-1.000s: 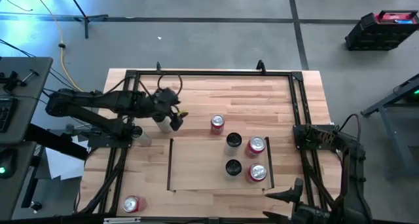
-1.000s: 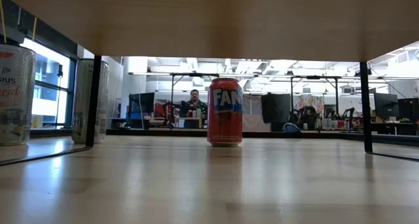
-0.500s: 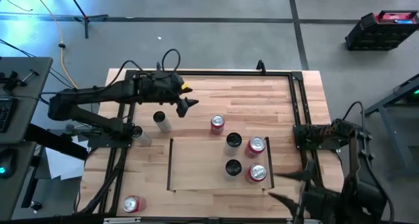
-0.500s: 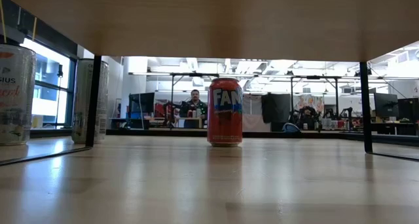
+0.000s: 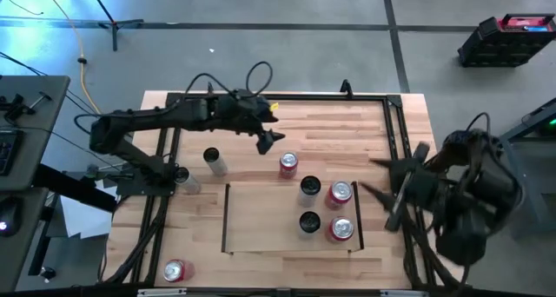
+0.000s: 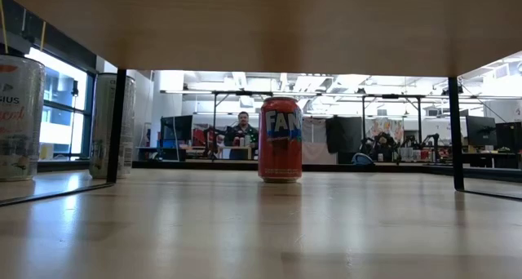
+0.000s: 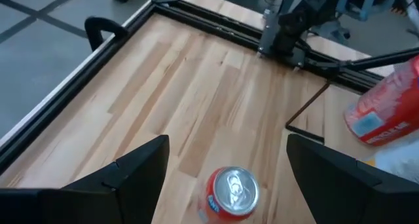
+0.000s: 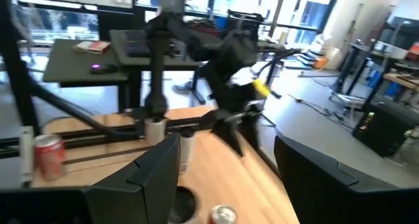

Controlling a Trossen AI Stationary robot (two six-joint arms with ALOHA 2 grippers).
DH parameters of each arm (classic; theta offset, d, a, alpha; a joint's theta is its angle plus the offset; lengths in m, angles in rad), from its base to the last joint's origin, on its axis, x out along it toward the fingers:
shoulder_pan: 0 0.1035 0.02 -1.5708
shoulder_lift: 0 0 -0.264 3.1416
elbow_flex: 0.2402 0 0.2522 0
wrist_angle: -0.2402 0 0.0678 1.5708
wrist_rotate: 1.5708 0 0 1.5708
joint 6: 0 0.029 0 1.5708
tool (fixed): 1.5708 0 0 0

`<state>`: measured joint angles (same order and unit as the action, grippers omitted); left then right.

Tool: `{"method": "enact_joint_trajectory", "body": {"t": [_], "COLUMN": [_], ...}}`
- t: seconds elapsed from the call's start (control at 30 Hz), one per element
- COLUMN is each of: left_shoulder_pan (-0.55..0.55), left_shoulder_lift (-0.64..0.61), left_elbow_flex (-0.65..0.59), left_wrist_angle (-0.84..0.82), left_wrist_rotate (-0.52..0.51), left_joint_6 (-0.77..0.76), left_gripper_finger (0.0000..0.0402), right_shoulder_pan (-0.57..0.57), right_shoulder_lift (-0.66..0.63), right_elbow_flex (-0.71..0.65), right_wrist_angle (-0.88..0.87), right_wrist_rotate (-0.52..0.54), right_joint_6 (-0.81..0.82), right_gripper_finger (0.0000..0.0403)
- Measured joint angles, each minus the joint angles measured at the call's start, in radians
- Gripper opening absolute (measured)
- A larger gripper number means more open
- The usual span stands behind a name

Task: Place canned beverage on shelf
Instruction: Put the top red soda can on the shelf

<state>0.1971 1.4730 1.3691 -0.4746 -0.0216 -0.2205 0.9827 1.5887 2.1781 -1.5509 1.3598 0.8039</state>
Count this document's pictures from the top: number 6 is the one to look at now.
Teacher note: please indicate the red Fanta soda can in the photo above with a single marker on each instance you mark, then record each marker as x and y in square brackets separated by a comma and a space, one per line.
[280, 156]

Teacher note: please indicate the tall white Celsius can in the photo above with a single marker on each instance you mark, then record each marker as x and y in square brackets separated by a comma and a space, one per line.
[98, 128]
[20, 148]

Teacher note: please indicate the background small wooden shelf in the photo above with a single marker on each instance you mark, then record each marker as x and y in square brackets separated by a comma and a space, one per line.
[234, 148]

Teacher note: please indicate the wooden shelf with black legs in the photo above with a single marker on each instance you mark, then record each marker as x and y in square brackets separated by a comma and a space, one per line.
[261, 26]

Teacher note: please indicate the person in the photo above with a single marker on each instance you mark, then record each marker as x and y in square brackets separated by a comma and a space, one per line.
[243, 132]

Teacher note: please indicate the white hanging cloth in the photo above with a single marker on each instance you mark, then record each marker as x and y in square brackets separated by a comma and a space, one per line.
[316, 152]

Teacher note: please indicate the black hanging panel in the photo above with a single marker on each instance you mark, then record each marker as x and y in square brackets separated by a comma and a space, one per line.
[344, 134]

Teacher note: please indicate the black computer monitor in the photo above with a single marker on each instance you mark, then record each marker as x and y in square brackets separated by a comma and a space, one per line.
[510, 136]
[481, 130]
[177, 128]

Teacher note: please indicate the blue and black bag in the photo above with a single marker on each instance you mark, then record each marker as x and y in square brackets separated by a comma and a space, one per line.
[362, 160]

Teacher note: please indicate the dark background desk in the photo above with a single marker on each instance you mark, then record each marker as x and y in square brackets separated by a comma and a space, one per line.
[151, 152]
[489, 158]

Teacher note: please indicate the black tripod stand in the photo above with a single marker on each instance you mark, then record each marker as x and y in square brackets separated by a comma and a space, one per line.
[75, 89]

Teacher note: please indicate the black metal gantry frame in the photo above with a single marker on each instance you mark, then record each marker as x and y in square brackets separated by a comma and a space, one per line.
[215, 107]
[419, 120]

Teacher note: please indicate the black aluminium table frame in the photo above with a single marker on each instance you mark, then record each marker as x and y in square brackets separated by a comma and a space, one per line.
[204, 165]

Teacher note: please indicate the colourful wall poster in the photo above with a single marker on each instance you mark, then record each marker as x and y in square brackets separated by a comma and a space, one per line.
[385, 126]

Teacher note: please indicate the large window with dark frame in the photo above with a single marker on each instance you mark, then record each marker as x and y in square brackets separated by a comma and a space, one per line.
[59, 87]

